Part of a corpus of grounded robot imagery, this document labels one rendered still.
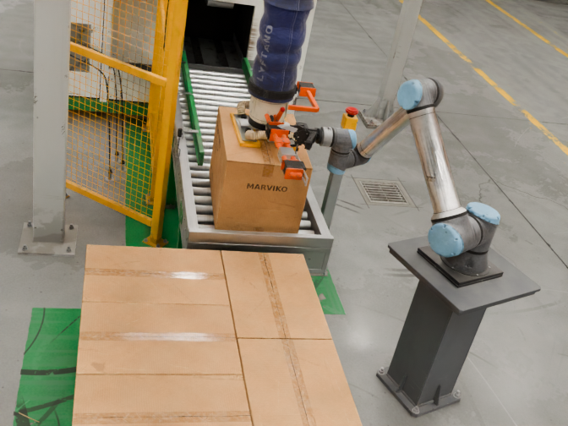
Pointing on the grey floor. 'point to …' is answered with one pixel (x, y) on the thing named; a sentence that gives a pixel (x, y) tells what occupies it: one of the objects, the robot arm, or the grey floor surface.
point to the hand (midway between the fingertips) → (278, 134)
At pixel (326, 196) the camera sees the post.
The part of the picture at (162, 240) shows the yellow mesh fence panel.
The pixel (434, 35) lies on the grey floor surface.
